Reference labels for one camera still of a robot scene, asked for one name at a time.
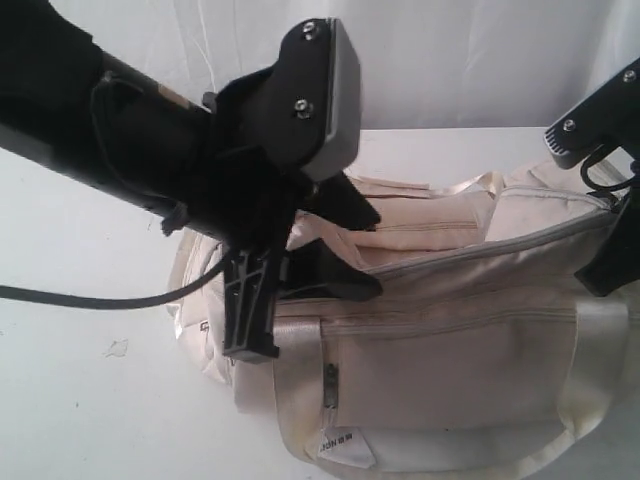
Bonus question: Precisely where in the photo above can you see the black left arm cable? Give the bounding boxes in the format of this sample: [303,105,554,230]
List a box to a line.
[0,74,231,314]

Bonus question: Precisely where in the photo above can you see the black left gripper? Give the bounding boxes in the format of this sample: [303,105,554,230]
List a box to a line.
[161,91,383,301]

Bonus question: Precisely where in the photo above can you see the cream fabric duffel bag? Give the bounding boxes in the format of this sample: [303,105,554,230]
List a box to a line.
[170,163,639,479]

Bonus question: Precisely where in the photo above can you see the white backdrop curtain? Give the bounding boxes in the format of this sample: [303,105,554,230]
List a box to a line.
[55,0,639,129]

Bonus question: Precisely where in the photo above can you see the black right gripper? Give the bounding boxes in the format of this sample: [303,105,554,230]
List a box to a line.
[575,194,639,297]

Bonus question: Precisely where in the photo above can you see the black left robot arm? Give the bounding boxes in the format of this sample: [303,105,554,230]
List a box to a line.
[1,1,382,301]

